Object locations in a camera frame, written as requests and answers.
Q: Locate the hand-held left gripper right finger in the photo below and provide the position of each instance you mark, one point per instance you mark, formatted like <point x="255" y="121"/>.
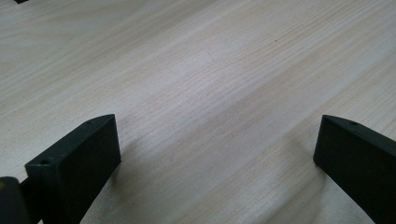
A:
<point x="358" y="161"/>

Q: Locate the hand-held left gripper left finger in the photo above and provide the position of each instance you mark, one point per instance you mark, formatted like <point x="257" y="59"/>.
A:
<point x="74" y="174"/>

